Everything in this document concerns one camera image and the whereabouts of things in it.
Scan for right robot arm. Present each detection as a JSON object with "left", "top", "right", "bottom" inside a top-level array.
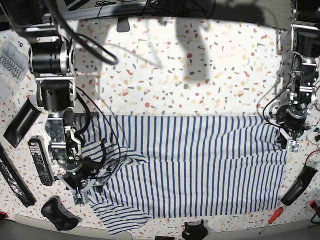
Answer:
[{"left": 0, "top": 0, "right": 107, "bottom": 205}]

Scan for black curved handle part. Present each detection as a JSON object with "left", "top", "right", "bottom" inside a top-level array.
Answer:
[{"left": 280, "top": 165, "right": 318, "bottom": 206}]

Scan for red handled screwdriver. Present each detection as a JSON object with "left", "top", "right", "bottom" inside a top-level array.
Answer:
[{"left": 258, "top": 206, "right": 284, "bottom": 235}]

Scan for clear plastic screw box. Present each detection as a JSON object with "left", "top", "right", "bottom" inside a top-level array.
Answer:
[{"left": 0, "top": 40, "right": 29, "bottom": 102}]

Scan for blue white striped t-shirt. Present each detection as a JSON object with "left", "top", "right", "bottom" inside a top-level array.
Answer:
[{"left": 82, "top": 115, "right": 287, "bottom": 235}]

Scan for black round mount bottom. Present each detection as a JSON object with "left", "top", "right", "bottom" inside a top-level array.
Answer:
[{"left": 181, "top": 219, "right": 208, "bottom": 240}]

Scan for black game controller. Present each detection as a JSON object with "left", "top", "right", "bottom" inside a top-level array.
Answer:
[{"left": 40, "top": 197, "right": 79, "bottom": 232}]

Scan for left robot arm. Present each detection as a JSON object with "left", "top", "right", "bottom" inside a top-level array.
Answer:
[{"left": 275, "top": 0, "right": 320, "bottom": 153}]

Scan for black tv remote control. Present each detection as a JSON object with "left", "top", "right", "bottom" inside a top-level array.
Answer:
[{"left": 28, "top": 138, "right": 54, "bottom": 186}]

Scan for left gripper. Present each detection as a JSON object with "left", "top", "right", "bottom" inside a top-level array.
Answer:
[{"left": 275, "top": 105, "right": 314, "bottom": 153}]

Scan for red wire bundle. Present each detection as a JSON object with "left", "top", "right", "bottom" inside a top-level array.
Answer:
[{"left": 304, "top": 80, "right": 320, "bottom": 161}]

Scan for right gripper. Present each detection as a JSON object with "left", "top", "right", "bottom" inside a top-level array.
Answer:
[{"left": 56, "top": 157, "right": 106, "bottom": 205}]

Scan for long black bar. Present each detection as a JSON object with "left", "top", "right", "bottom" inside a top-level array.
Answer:
[{"left": 0, "top": 144, "right": 36, "bottom": 208}]

